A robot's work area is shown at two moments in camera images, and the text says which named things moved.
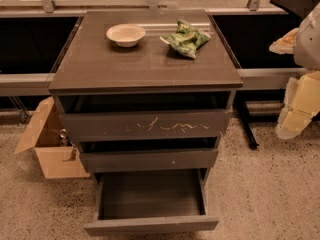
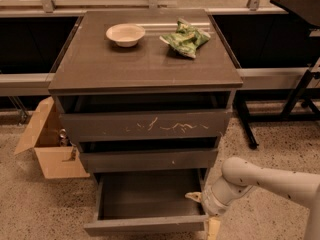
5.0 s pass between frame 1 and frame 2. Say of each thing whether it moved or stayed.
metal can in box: stayed
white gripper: moved
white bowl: stayed
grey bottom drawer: stayed
